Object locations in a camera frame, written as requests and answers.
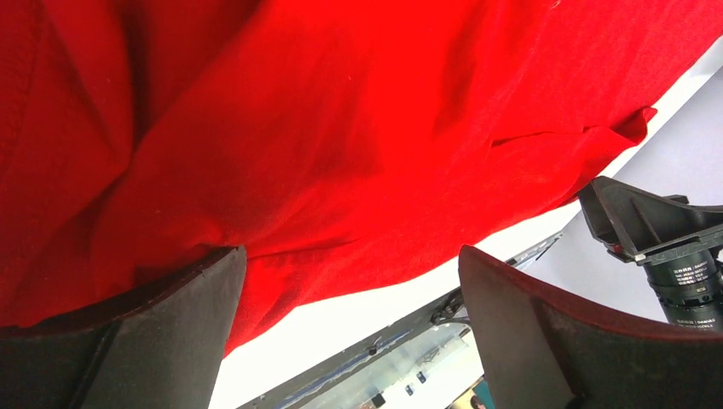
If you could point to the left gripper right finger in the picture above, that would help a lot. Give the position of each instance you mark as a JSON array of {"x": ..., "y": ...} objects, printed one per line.
[{"x": 544, "y": 347}]

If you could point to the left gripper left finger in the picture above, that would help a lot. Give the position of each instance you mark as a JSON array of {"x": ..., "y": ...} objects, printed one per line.
[{"x": 159, "y": 345}]

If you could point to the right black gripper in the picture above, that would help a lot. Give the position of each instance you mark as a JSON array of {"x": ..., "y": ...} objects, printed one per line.
[{"x": 645, "y": 228}]

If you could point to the red t-shirt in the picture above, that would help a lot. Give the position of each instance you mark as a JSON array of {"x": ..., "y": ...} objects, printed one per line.
[{"x": 348, "y": 145}]

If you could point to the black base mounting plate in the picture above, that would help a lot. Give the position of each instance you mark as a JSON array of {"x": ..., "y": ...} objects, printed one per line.
[{"x": 448, "y": 308}]

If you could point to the aluminium frame rail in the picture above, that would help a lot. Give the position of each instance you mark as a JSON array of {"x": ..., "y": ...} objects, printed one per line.
[{"x": 429, "y": 371}]

